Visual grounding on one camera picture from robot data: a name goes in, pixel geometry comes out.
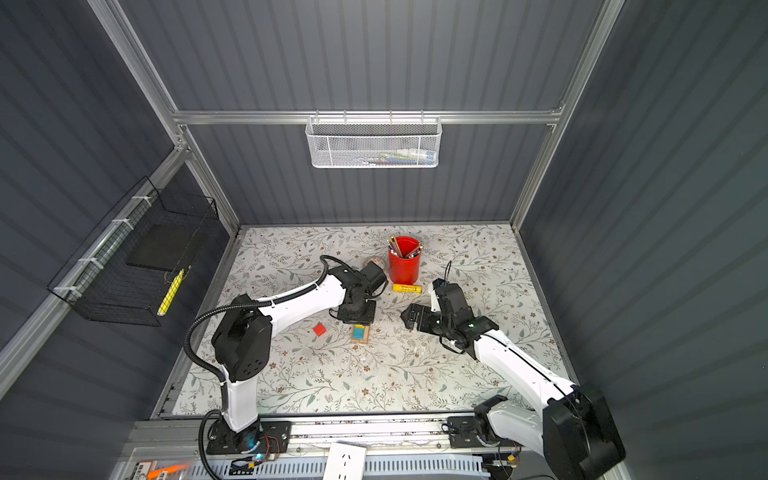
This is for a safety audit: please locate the yellow ruler in basket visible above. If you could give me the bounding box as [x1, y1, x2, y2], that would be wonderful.
[156, 269, 186, 317]

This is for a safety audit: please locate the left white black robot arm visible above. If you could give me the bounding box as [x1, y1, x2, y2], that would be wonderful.
[211, 262, 387, 433]

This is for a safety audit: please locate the orange tool handle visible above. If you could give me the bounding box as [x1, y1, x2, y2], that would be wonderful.
[145, 463, 190, 480]

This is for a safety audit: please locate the floral table mat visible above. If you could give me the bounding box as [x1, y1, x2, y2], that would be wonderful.
[173, 224, 580, 416]

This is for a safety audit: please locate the white wire mesh basket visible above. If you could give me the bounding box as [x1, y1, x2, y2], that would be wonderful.
[305, 117, 443, 169]

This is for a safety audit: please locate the red wooden cube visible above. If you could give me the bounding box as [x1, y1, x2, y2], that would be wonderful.
[313, 323, 327, 337]

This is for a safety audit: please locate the white power socket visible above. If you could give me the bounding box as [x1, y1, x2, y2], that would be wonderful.
[323, 443, 367, 480]

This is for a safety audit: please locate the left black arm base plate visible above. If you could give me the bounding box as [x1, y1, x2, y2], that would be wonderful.
[203, 420, 292, 455]

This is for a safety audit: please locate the red pencil cup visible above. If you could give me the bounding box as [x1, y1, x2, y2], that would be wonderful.
[388, 236, 422, 285]

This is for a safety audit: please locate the left black corrugated cable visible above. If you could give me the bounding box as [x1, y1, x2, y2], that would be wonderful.
[182, 254, 355, 480]

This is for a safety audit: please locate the yellow marker pen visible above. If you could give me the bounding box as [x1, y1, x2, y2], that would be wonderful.
[393, 284, 422, 294]

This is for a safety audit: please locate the black wire mesh basket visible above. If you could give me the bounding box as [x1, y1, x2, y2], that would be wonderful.
[48, 181, 219, 327]

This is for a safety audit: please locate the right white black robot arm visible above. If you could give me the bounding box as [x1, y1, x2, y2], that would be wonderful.
[401, 279, 626, 479]

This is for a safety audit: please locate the clear tape roll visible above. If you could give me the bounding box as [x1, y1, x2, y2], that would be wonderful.
[364, 256, 386, 268]

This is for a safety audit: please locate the black foam pad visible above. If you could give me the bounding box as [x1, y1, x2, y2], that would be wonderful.
[126, 224, 204, 272]

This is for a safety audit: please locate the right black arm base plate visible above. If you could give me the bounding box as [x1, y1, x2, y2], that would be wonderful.
[441, 415, 522, 449]

